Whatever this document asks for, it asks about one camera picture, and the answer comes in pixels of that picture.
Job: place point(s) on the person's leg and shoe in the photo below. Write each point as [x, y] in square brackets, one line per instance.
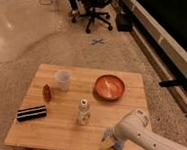
[74, 9]

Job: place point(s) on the black box on floor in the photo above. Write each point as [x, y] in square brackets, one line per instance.
[123, 23]

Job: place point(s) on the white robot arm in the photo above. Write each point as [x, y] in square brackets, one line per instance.
[132, 127]

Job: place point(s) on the wooden table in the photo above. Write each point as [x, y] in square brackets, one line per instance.
[59, 129]

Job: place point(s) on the white ceramic cup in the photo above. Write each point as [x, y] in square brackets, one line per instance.
[62, 78]

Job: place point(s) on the small brown bottle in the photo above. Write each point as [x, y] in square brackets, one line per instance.
[47, 93]

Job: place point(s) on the small white bottle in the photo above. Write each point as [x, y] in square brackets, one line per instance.
[84, 113]

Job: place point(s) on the black white striped box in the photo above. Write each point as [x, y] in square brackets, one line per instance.
[31, 113]

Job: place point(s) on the black office chair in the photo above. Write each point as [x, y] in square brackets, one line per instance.
[92, 13]

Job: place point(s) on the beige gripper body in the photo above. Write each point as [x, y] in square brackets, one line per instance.
[107, 142]

